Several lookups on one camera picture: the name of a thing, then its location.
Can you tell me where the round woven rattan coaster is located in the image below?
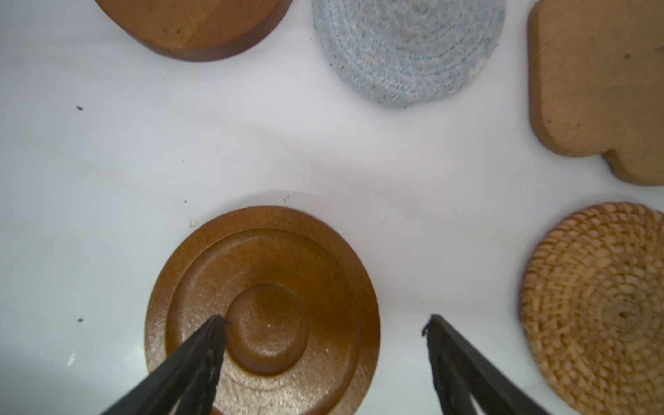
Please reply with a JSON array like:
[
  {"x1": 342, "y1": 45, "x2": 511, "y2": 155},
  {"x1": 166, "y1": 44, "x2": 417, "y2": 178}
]
[{"x1": 520, "y1": 202, "x2": 663, "y2": 414}]

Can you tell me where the round wooden coaster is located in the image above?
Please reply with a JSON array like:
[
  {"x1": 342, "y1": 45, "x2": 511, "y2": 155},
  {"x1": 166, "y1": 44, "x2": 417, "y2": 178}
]
[{"x1": 96, "y1": 0, "x2": 292, "y2": 62}]

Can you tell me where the grey-blue woven round coaster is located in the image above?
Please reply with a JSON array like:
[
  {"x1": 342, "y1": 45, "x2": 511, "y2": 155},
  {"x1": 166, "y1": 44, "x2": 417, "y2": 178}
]
[{"x1": 312, "y1": 0, "x2": 508, "y2": 108}]

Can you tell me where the flower-shaped cork coaster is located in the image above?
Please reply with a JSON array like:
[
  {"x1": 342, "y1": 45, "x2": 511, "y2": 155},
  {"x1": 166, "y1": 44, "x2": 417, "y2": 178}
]
[{"x1": 527, "y1": 1, "x2": 663, "y2": 186}]

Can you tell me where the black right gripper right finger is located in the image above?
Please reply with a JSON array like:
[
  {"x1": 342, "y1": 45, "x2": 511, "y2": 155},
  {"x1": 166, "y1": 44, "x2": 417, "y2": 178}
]
[{"x1": 422, "y1": 314, "x2": 548, "y2": 415}]

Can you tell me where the ridged brown wooden coaster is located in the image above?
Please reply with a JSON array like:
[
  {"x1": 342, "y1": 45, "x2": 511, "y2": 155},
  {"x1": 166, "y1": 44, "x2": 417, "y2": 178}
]
[{"x1": 145, "y1": 207, "x2": 380, "y2": 414}]

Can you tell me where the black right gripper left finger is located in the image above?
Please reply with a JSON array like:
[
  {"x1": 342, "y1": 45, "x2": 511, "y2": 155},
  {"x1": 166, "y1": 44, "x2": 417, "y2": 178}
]
[{"x1": 105, "y1": 315, "x2": 227, "y2": 414}]

